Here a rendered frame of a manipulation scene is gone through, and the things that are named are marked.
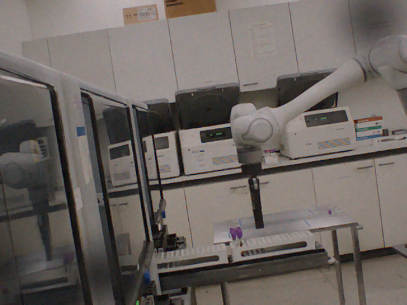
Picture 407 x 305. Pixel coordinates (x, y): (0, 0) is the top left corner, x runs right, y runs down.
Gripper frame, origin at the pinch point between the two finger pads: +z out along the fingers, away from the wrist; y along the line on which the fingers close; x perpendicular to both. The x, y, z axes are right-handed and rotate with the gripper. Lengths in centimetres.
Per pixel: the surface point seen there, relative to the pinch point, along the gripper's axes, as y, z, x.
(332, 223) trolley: 27.6, 12.5, -33.0
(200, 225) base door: 229, 44, 24
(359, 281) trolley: 25, 38, -41
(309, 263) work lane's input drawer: -6.7, 17.2, -15.0
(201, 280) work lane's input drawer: -6.7, 17.4, 23.3
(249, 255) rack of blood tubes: -2.8, 11.9, 5.2
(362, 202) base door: 229, 46, -109
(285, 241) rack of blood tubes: -4.8, 8.4, -7.8
